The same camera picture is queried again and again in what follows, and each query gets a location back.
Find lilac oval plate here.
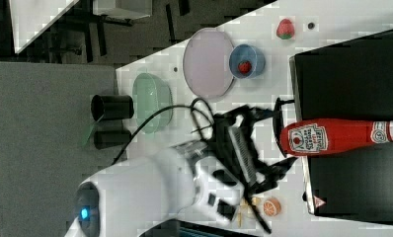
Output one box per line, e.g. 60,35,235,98
183,28,233,99

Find strawberry in blue bowl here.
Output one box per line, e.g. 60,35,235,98
238,61,252,74

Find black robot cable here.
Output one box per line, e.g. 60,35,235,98
111,97,216,166

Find peeled toy banana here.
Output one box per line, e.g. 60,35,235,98
237,197,261,227

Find toy orange half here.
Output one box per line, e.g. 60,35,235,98
263,197,281,216

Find white side table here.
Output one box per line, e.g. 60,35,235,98
9,0,80,53

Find green slotted spatula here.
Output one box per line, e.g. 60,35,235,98
82,121,97,146

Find red ketchup bottle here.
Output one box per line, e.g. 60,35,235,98
278,118,393,156

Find blue bowl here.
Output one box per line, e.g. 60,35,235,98
229,44,266,79

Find green colander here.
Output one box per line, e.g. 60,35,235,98
132,72,173,134

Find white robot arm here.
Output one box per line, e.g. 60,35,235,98
64,106,294,237

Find strawberry on table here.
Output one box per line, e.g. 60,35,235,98
276,19,295,40

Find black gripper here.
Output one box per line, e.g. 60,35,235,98
212,106,297,195

